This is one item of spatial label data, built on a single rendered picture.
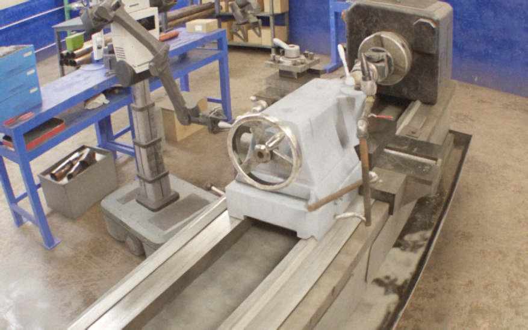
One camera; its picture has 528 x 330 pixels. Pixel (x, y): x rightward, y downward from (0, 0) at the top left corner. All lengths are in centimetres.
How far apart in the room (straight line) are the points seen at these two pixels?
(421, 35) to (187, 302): 159
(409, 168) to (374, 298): 51
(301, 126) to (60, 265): 196
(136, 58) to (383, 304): 159
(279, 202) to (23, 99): 196
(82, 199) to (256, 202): 203
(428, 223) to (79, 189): 222
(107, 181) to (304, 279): 237
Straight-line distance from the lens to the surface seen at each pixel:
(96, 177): 333
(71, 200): 321
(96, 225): 314
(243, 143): 146
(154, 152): 258
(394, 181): 161
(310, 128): 135
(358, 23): 241
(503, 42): 561
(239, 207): 146
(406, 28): 233
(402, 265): 199
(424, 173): 168
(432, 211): 234
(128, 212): 269
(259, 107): 179
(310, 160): 134
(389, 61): 211
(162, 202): 266
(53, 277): 281
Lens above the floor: 168
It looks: 29 degrees down
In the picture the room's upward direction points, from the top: 3 degrees counter-clockwise
